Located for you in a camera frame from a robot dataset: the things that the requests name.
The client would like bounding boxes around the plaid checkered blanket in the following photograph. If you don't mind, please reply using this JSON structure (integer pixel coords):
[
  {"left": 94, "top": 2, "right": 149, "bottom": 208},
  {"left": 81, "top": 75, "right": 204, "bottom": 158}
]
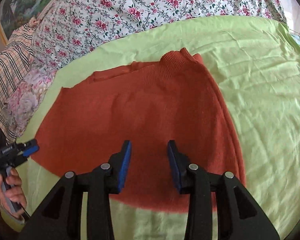
[{"left": 0, "top": 17, "right": 39, "bottom": 215}]

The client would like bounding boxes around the framed landscape painting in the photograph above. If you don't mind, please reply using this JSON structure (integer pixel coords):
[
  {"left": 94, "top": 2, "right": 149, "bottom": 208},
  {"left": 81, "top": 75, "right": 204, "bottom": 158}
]
[{"left": 0, "top": 0, "right": 73, "bottom": 45}]

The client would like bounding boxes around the orange knit sweater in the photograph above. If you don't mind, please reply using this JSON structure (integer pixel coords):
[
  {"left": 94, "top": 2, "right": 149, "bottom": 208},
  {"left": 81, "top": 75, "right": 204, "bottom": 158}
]
[{"left": 33, "top": 49, "right": 246, "bottom": 212}]

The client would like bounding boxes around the person's left hand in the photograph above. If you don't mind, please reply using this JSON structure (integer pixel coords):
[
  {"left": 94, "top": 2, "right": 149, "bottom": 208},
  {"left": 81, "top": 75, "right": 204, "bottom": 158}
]
[{"left": 0, "top": 168, "right": 27, "bottom": 220}]

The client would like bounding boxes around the purple floral pillow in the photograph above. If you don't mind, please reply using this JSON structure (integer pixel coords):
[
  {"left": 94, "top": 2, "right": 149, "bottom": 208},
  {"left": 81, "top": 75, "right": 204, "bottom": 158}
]
[{"left": 3, "top": 67, "right": 57, "bottom": 138}]

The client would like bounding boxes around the floral rose quilt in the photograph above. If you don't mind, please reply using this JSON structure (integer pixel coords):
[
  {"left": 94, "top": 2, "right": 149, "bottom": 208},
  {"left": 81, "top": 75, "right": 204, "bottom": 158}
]
[{"left": 32, "top": 0, "right": 287, "bottom": 70}]

